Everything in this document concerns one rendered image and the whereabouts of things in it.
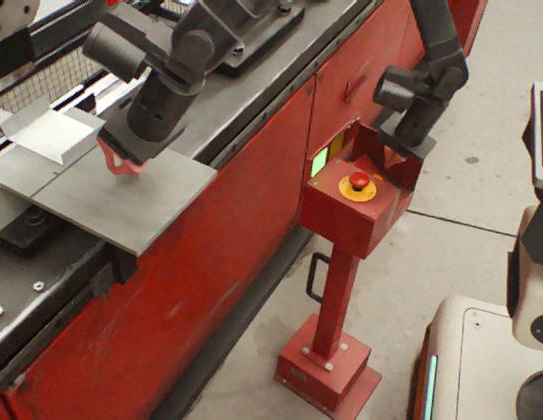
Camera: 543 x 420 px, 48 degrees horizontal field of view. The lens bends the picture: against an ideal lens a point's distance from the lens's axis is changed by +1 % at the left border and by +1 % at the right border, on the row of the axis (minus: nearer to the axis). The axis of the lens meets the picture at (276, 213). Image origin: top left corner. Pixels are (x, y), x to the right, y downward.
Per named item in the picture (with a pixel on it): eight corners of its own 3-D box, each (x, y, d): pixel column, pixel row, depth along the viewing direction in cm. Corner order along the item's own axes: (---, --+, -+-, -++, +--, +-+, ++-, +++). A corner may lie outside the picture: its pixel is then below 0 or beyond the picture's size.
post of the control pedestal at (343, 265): (327, 362, 166) (359, 228, 128) (311, 351, 168) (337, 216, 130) (337, 348, 170) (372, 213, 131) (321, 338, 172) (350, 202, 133)
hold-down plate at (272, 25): (235, 79, 125) (236, 66, 122) (213, 70, 126) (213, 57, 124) (304, 18, 143) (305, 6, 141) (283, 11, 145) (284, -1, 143)
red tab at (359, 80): (350, 104, 176) (354, 83, 171) (343, 101, 177) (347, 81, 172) (370, 79, 186) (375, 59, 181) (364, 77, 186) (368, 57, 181)
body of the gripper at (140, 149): (97, 132, 73) (115, 98, 67) (150, 91, 80) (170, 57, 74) (138, 170, 74) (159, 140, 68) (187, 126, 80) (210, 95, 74)
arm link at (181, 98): (196, 99, 65) (216, 66, 69) (140, 60, 64) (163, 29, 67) (173, 131, 71) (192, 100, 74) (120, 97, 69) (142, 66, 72)
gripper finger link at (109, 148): (80, 162, 79) (100, 125, 72) (116, 133, 84) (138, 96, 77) (120, 199, 80) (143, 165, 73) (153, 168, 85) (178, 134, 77)
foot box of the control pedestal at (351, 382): (347, 430, 166) (354, 409, 157) (272, 378, 175) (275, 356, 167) (382, 377, 178) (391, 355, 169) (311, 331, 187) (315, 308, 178)
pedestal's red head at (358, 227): (364, 261, 121) (381, 197, 108) (298, 224, 127) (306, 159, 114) (410, 206, 133) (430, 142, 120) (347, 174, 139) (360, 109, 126)
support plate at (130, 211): (138, 257, 76) (137, 252, 76) (-18, 177, 84) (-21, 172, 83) (217, 175, 88) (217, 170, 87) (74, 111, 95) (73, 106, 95)
